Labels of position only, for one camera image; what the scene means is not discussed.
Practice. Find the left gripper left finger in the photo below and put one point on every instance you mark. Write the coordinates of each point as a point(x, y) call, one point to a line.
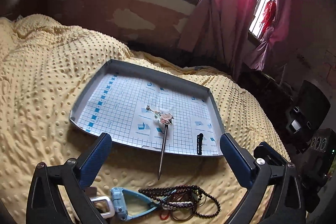
point(45, 204)

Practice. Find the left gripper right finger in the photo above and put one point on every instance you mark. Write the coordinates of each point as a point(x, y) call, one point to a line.
point(256, 172)

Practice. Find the silver rectangular buckle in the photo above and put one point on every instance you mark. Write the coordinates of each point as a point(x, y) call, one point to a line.
point(104, 205)

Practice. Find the blue watch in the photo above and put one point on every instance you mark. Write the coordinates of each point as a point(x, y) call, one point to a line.
point(129, 205)

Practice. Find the small black hair clip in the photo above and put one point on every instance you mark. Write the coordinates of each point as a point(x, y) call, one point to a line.
point(199, 143)

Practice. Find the flower hairpin stick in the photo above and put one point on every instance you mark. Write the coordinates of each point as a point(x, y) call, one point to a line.
point(164, 119)

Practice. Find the black speaker box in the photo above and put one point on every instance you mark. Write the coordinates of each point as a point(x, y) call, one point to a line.
point(316, 146)

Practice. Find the dark side cabinet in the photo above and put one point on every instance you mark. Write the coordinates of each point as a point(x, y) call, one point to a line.
point(272, 98)

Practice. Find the thin metal bangles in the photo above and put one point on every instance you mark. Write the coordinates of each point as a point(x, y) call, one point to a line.
point(182, 215)

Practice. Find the grey cardboard tray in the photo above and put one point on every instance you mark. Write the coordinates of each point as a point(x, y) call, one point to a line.
point(144, 108)

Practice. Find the cream dotted bed blanket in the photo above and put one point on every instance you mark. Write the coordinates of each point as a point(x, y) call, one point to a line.
point(44, 67)

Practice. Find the pink curtain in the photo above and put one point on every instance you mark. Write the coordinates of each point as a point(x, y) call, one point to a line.
point(219, 29)

